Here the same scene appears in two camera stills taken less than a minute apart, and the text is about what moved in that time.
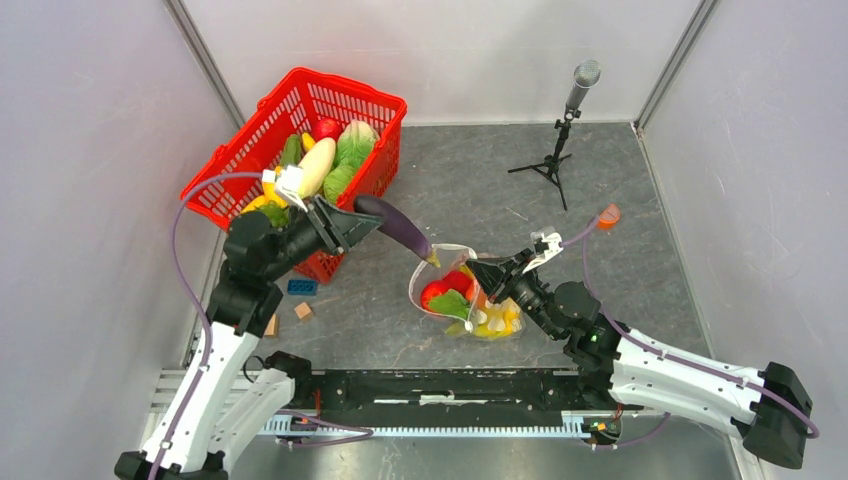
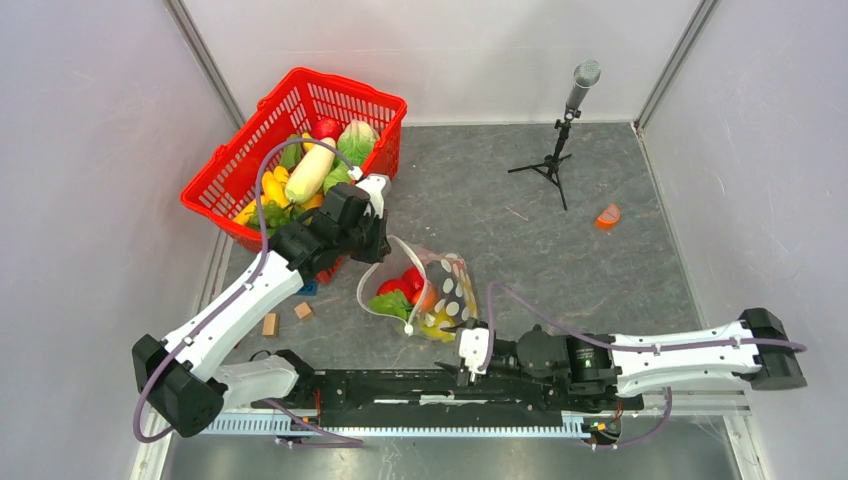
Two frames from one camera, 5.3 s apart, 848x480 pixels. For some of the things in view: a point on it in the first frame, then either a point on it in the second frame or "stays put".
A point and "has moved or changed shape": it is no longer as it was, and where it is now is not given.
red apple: x=329 y=128 stays put
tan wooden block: x=272 y=329 stays put
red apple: x=451 y=280 to x=391 y=285
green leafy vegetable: x=291 y=151 stays put
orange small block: x=608 y=217 stays put
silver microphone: x=586 y=74 stays put
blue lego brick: x=304 y=287 stays put
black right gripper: x=492 y=273 to x=465 y=377
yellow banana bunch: x=495 y=319 to x=463 y=308
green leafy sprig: x=455 y=301 to x=397 y=302
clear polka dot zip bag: x=445 y=289 has moved or changed shape
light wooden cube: x=303 y=311 stays put
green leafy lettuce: x=279 y=215 stays put
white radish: x=316 y=166 stays put
